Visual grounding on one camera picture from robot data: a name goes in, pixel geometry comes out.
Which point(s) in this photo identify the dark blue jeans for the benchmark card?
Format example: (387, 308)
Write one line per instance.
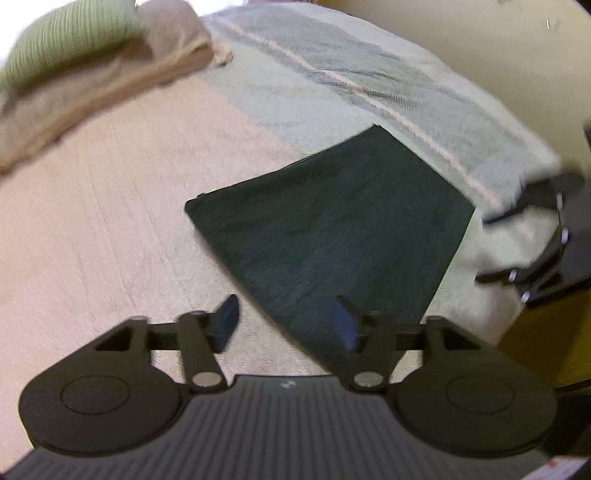
(332, 221)

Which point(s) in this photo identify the striped pink blue bedspread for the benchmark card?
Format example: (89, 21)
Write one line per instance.
(115, 254)

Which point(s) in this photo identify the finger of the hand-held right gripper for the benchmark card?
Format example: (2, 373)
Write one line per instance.
(531, 272)
(545, 194)

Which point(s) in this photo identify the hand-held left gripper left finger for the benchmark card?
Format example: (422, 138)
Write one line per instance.
(228, 318)

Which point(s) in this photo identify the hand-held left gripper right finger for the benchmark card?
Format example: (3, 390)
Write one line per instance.
(346, 327)

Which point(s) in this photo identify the folded pink blanket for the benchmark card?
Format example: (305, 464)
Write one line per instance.
(92, 92)

